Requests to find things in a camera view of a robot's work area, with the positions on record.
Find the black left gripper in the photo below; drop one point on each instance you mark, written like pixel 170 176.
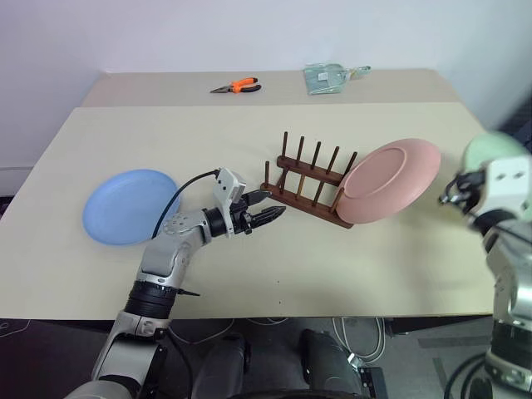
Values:
pixel 240 219

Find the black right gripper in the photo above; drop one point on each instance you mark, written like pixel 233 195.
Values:
pixel 473 181

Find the green plate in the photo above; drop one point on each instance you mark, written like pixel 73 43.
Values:
pixel 492 146

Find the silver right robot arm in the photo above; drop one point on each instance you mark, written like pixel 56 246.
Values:
pixel 509 282

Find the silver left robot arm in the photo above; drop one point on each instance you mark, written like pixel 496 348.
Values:
pixel 166 257

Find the wooden dish rack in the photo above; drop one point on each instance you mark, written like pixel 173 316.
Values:
pixel 309 203

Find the pink plate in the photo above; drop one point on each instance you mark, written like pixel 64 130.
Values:
pixel 386 183

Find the blue plate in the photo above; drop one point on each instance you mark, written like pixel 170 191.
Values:
pixel 124 208

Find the pale green dustpan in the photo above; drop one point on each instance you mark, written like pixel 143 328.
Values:
pixel 326 79

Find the dark rounded shape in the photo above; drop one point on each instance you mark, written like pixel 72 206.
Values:
pixel 326 361
pixel 224 365

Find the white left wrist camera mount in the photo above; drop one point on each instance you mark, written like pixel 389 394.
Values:
pixel 226 188

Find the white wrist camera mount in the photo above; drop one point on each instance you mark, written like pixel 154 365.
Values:
pixel 509 183
pixel 226 188

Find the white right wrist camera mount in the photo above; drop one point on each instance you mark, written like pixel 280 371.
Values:
pixel 509 183

